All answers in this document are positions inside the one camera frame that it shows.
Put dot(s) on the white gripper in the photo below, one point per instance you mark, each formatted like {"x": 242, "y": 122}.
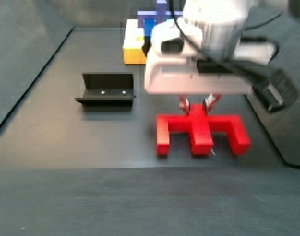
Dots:
{"x": 172, "y": 72}

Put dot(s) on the red E-shaped block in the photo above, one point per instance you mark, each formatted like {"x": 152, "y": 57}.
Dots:
{"x": 198, "y": 124}

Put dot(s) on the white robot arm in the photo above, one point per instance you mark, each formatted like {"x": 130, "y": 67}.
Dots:
{"x": 200, "y": 55}

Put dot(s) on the yellow base board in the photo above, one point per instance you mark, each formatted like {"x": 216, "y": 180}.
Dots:
{"x": 133, "y": 43}

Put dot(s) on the blue long block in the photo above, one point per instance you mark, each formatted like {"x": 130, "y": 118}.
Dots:
{"x": 149, "y": 23}

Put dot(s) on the purple cross block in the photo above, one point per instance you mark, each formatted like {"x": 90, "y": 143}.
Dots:
{"x": 154, "y": 16}

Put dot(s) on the black metal bracket holder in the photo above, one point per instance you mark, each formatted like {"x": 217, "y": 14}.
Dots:
{"x": 107, "y": 89}

